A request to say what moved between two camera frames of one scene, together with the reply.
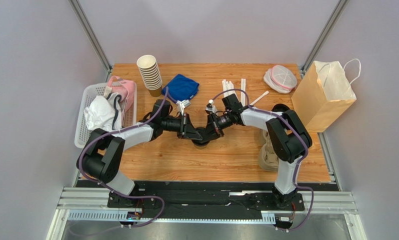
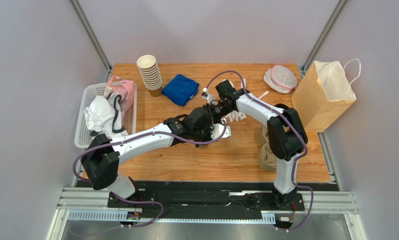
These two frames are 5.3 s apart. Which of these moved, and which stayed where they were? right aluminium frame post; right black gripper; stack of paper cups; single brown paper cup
Moved: right black gripper
Stayed: right aluminium frame post; single brown paper cup; stack of paper cups
